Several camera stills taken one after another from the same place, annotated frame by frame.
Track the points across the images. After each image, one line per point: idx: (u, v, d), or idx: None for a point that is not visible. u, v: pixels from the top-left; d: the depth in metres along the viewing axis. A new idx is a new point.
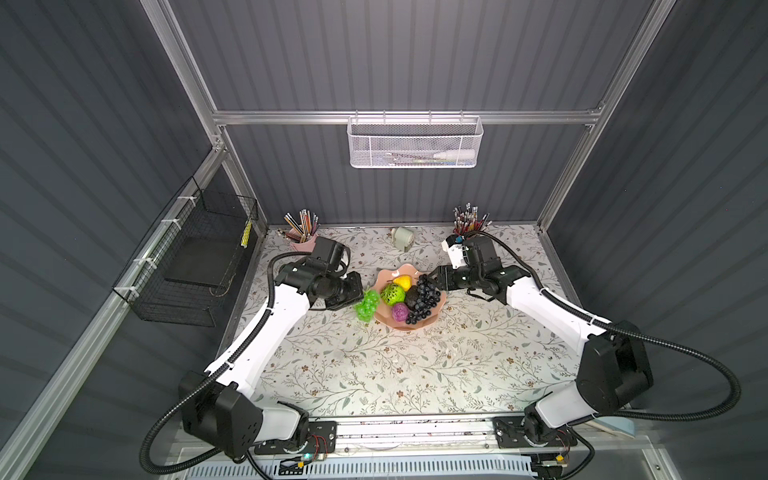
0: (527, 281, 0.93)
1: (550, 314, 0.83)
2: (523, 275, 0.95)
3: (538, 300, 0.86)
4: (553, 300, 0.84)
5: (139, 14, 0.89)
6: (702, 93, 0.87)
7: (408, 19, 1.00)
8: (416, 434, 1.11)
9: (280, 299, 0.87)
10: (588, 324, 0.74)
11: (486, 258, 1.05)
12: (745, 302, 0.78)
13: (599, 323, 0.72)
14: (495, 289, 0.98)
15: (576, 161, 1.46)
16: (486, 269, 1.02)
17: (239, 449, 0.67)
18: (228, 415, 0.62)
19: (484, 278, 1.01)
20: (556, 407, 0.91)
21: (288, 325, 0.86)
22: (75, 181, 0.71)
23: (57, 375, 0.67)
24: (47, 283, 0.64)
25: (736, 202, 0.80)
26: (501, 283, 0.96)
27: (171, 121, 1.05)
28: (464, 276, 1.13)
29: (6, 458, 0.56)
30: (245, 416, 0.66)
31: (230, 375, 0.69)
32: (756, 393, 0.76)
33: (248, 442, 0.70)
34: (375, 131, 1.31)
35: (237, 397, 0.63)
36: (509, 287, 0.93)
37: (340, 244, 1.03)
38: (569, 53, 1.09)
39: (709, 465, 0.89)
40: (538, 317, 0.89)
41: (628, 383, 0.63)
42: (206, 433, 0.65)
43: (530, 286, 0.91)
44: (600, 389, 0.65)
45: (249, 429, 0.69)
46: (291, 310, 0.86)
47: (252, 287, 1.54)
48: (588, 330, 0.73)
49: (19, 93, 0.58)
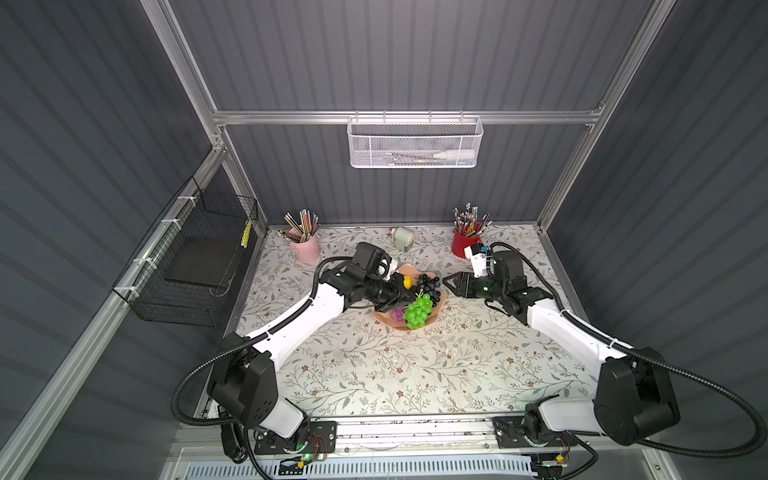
0: (549, 303, 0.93)
1: (568, 336, 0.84)
2: (545, 296, 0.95)
3: (557, 322, 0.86)
4: (573, 322, 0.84)
5: (139, 14, 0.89)
6: (702, 93, 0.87)
7: (407, 19, 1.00)
8: (416, 434, 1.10)
9: (320, 293, 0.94)
10: (608, 347, 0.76)
11: (511, 277, 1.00)
12: (745, 302, 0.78)
13: (618, 347, 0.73)
14: (515, 310, 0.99)
15: (576, 161, 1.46)
16: (510, 287, 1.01)
17: (251, 422, 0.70)
18: (255, 380, 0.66)
19: (507, 297, 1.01)
20: (561, 414, 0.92)
21: (323, 320, 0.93)
22: (75, 180, 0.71)
23: (56, 376, 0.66)
24: (47, 282, 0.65)
25: (737, 202, 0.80)
26: (522, 303, 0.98)
27: (171, 121, 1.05)
28: (485, 288, 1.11)
29: (6, 458, 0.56)
30: (266, 389, 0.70)
31: (266, 345, 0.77)
32: (757, 393, 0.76)
33: (262, 420, 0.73)
34: (375, 131, 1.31)
35: (267, 365, 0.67)
36: (528, 306, 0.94)
37: (380, 250, 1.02)
38: (568, 54, 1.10)
39: (710, 465, 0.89)
40: (555, 338, 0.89)
41: (648, 414, 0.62)
42: (225, 399, 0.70)
43: (549, 307, 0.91)
44: (619, 416, 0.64)
45: (264, 406, 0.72)
46: (330, 306, 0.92)
47: (252, 287, 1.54)
48: (607, 353, 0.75)
49: (19, 93, 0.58)
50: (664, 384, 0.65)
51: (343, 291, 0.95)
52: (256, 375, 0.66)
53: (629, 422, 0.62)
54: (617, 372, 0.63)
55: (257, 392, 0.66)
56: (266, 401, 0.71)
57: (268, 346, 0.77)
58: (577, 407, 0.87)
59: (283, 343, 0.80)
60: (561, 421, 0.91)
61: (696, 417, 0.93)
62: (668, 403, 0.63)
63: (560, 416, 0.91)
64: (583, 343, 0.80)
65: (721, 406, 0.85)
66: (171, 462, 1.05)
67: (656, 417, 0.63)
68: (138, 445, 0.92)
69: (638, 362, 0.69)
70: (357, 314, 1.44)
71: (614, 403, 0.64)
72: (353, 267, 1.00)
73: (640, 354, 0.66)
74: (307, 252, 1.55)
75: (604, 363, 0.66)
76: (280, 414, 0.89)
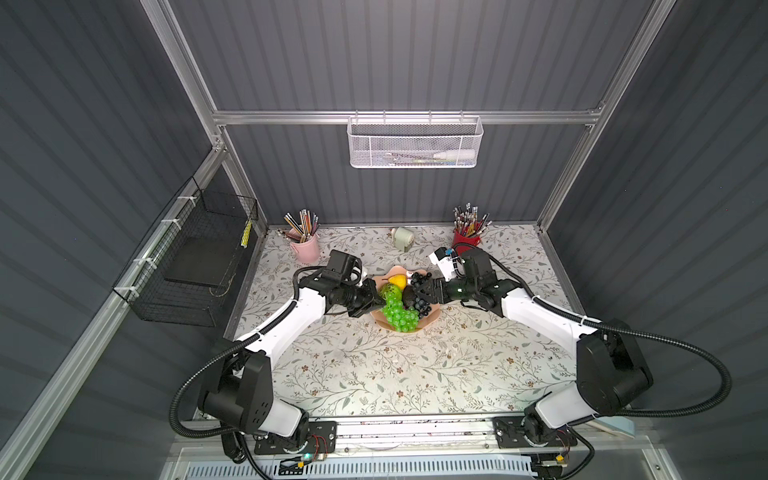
0: (520, 292, 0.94)
1: (542, 320, 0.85)
2: (515, 286, 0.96)
3: (531, 308, 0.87)
4: (545, 307, 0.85)
5: (139, 14, 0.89)
6: (702, 94, 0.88)
7: (408, 20, 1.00)
8: (416, 434, 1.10)
9: (305, 294, 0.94)
10: (579, 325, 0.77)
11: (481, 273, 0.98)
12: (745, 302, 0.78)
13: (587, 323, 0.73)
14: (490, 303, 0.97)
15: (576, 161, 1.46)
16: (481, 283, 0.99)
17: (249, 426, 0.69)
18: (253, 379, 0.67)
19: (480, 292, 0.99)
20: (556, 410, 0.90)
21: (308, 320, 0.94)
22: (76, 181, 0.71)
23: (57, 375, 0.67)
24: (48, 282, 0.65)
25: (736, 202, 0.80)
26: (496, 297, 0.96)
27: (171, 121, 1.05)
28: (459, 289, 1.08)
29: (6, 458, 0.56)
30: (263, 389, 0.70)
31: (259, 345, 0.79)
32: (756, 393, 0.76)
33: (258, 423, 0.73)
34: (375, 131, 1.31)
35: (264, 363, 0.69)
36: (502, 299, 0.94)
37: (352, 256, 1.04)
38: (568, 54, 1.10)
39: (710, 465, 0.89)
40: (531, 324, 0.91)
41: (628, 383, 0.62)
42: (221, 408, 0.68)
43: (521, 296, 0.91)
44: (600, 388, 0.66)
45: (261, 409, 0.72)
46: (314, 303, 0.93)
47: (252, 287, 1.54)
48: (580, 331, 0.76)
49: (20, 94, 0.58)
50: (634, 351, 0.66)
51: (324, 292, 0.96)
52: (254, 373, 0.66)
53: (610, 393, 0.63)
54: (591, 348, 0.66)
55: (255, 391, 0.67)
56: (262, 402, 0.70)
57: (261, 347, 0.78)
58: (565, 397, 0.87)
59: (275, 343, 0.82)
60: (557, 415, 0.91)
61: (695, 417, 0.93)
62: (642, 369, 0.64)
63: (555, 411, 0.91)
64: (555, 325, 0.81)
65: (722, 406, 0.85)
66: (171, 462, 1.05)
67: (635, 384, 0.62)
68: (138, 445, 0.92)
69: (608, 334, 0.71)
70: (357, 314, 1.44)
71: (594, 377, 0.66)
72: (328, 273, 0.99)
73: (608, 326, 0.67)
74: (306, 252, 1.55)
75: (580, 341, 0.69)
76: (277, 415, 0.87)
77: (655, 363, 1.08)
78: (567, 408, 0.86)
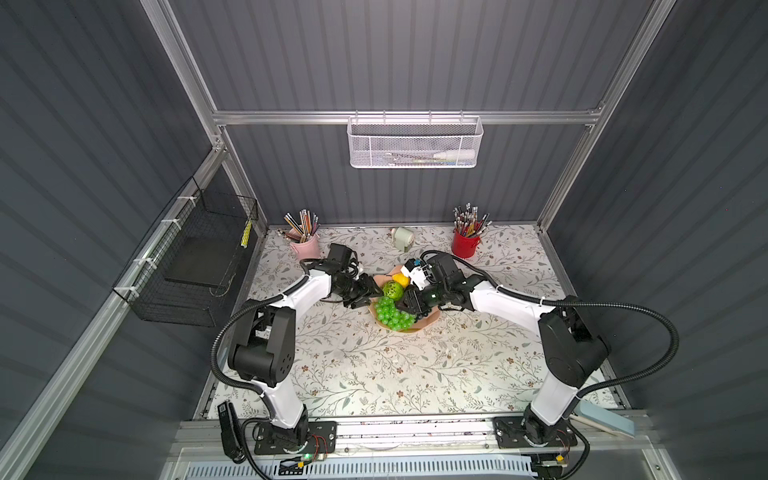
0: (486, 284, 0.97)
1: (508, 307, 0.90)
2: (481, 279, 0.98)
3: (498, 298, 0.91)
4: (507, 293, 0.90)
5: (138, 14, 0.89)
6: (702, 94, 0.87)
7: (407, 19, 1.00)
8: (416, 435, 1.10)
9: (314, 273, 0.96)
10: (539, 305, 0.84)
11: (448, 272, 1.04)
12: (745, 302, 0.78)
13: (547, 303, 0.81)
14: (461, 299, 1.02)
15: (576, 161, 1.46)
16: (450, 282, 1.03)
17: (278, 377, 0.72)
18: (281, 326, 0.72)
19: (451, 290, 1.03)
20: (548, 404, 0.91)
21: (321, 291, 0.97)
22: (76, 181, 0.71)
23: (57, 375, 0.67)
24: (48, 283, 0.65)
25: (736, 202, 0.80)
26: (465, 292, 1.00)
27: (171, 122, 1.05)
28: (434, 295, 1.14)
29: (6, 458, 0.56)
30: (288, 342, 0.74)
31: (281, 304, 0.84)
32: (756, 393, 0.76)
33: (284, 378, 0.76)
34: (375, 131, 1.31)
35: (290, 314, 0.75)
36: (471, 294, 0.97)
37: (350, 248, 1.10)
38: (568, 54, 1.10)
39: (710, 465, 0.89)
40: (499, 313, 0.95)
41: (591, 353, 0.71)
42: (248, 362, 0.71)
43: (487, 287, 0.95)
44: (565, 362, 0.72)
45: (287, 362, 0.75)
46: (323, 280, 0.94)
47: (252, 287, 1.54)
48: (540, 310, 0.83)
49: (19, 94, 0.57)
50: (589, 322, 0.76)
51: (330, 273, 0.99)
52: (283, 322, 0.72)
53: (574, 364, 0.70)
54: (551, 326, 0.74)
55: (283, 340, 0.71)
56: (288, 355, 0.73)
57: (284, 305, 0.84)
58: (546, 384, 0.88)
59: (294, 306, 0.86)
60: (550, 410, 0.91)
61: (696, 417, 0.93)
62: (598, 338, 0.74)
63: (550, 409, 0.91)
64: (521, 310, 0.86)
65: (722, 405, 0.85)
66: (171, 462, 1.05)
67: (596, 353, 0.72)
68: (138, 445, 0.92)
69: (566, 310, 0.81)
70: (357, 314, 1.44)
71: (561, 353, 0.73)
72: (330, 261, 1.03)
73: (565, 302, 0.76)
74: (307, 252, 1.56)
75: (541, 321, 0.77)
76: (289, 394, 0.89)
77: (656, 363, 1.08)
78: (556, 401, 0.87)
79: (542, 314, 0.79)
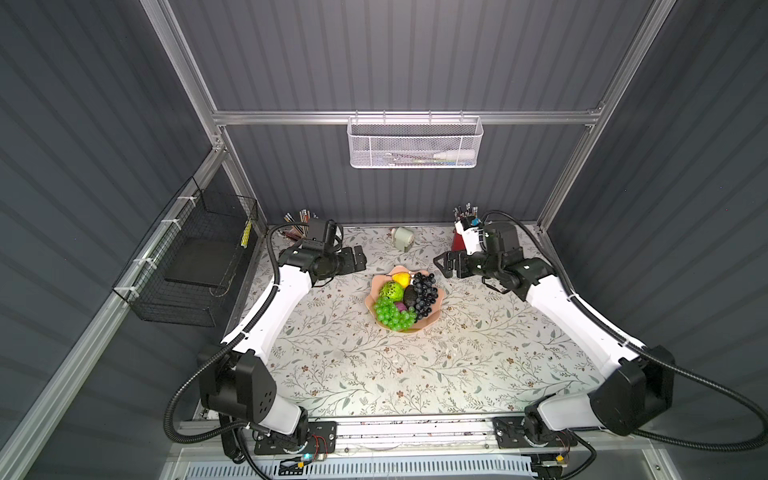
0: (554, 284, 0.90)
1: (577, 328, 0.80)
2: (548, 273, 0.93)
3: (568, 308, 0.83)
4: (582, 311, 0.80)
5: (138, 14, 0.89)
6: (702, 95, 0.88)
7: (408, 19, 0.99)
8: (416, 435, 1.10)
9: (286, 274, 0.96)
10: (619, 345, 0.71)
11: (506, 249, 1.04)
12: (745, 302, 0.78)
13: (631, 347, 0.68)
14: (516, 282, 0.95)
15: (576, 161, 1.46)
16: (506, 261, 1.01)
17: (259, 416, 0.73)
18: (247, 379, 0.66)
19: (505, 271, 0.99)
20: (560, 414, 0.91)
21: (296, 296, 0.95)
22: (76, 181, 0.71)
23: (56, 375, 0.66)
24: (47, 283, 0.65)
25: (736, 202, 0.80)
26: (523, 279, 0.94)
27: (171, 122, 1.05)
28: (480, 265, 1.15)
29: (6, 458, 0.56)
30: (261, 384, 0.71)
31: (246, 344, 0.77)
32: (757, 393, 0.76)
33: (264, 413, 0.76)
34: (375, 131, 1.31)
35: (256, 363, 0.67)
36: (531, 286, 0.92)
37: (331, 222, 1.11)
38: (568, 55, 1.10)
39: (709, 465, 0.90)
40: (559, 323, 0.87)
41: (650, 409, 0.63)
42: (225, 405, 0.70)
43: (557, 292, 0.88)
44: (618, 411, 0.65)
45: (265, 398, 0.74)
46: (292, 287, 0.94)
47: (252, 287, 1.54)
48: (618, 352, 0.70)
49: (20, 95, 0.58)
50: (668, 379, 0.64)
51: (307, 269, 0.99)
52: (247, 374, 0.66)
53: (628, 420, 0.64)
54: (631, 378, 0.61)
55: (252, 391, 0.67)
56: (265, 392, 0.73)
57: (249, 346, 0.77)
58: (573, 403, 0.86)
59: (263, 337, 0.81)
60: (562, 420, 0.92)
61: (696, 417, 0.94)
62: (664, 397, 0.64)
63: (560, 421, 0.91)
64: (592, 338, 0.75)
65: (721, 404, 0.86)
66: (171, 462, 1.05)
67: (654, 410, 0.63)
68: (138, 445, 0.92)
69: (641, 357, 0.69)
70: (357, 314, 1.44)
71: (618, 398, 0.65)
72: (311, 243, 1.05)
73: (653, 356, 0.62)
74: None
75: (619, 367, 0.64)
76: (278, 412, 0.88)
77: None
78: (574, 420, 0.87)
79: (620, 360, 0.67)
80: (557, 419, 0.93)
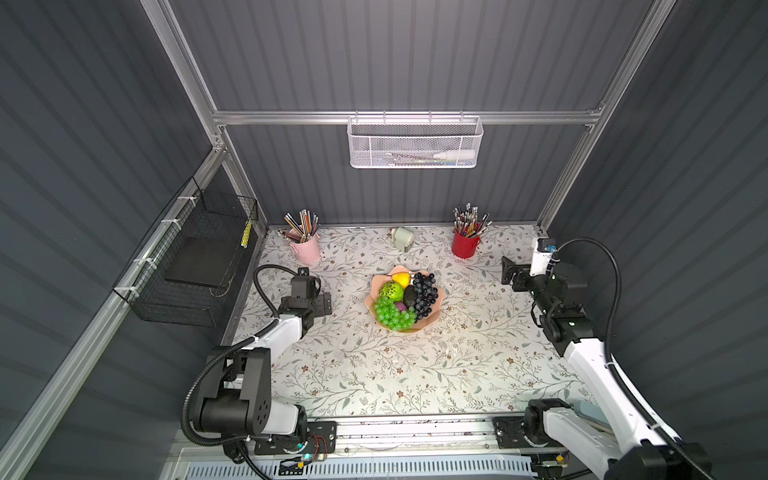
0: (594, 346, 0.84)
1: (606, 398, 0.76)
2: (594, 337, 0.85)
3: (601, 375, 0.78)
4: (617, 381, 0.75)
5: (138, 13, 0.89)
6: (702, 95, 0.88)
7: (408, 19, 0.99)
8: (416, 435, 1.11)
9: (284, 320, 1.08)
10: (648, 427, 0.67)
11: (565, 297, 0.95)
12: (745, 302, 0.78)
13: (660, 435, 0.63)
14: (556, 336, 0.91)
15: (576, 161, 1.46)
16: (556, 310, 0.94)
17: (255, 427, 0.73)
18: (256, 371, 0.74)
19: (549, 320, 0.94)
20: (565, 432, 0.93)
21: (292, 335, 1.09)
22: (76, 181, 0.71)
23: (56, 375, 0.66)
24: (47, 282, 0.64)
25: (735, 202, 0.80)
26: (565, 334, 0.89)
27: (171, 122, 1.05)
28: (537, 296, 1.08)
29: (6, 458, 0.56)
30: (263, 387, 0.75)
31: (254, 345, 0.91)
32: (756, 393, 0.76)
33: (260, 427, 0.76)
34: (375, 131, 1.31)
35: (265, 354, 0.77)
36: (571, 344, 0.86)
37: (310, 277, 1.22)
38: (568, 55, 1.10)
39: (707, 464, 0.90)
40: (590, 385, 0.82)
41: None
42: (218, 414, 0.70)
43: (595, 356, 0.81)
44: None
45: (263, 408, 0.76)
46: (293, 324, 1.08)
47: (252, 287, 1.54)
48: (644, 434, 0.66)
49: (20, 95, 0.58)
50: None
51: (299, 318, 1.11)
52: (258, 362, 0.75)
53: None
54: (646, 459, 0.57)
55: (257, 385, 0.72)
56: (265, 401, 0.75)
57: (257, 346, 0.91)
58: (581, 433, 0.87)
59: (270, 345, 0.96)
60: (564, 437, 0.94)
61: (695, 417, 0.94)
62: None
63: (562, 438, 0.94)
64: (619, 411, 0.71)
65: (721, 404, 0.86)
66: (171, 462, 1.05)
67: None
68: (139, 445, 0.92)
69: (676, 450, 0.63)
70: (357, 314, 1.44)
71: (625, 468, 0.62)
72: (296, 300, 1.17)
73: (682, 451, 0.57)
74: (307, 252, 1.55)
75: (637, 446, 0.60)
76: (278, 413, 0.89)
77: (655, 364, 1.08)
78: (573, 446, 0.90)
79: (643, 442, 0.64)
80: (558, 431, 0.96)
